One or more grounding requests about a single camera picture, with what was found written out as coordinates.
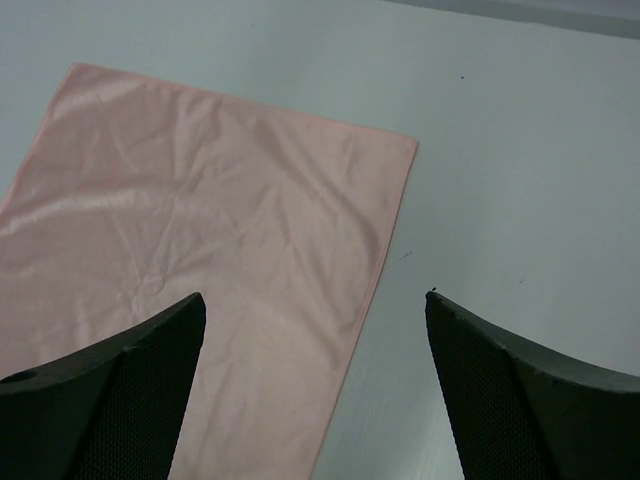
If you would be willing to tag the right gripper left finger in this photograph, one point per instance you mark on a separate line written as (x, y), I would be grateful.
(112, 410)

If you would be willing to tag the pink cloth napkin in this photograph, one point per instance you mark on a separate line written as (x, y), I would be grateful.
(137, 192)

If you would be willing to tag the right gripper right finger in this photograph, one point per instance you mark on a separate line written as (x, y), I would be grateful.
(519, 410)

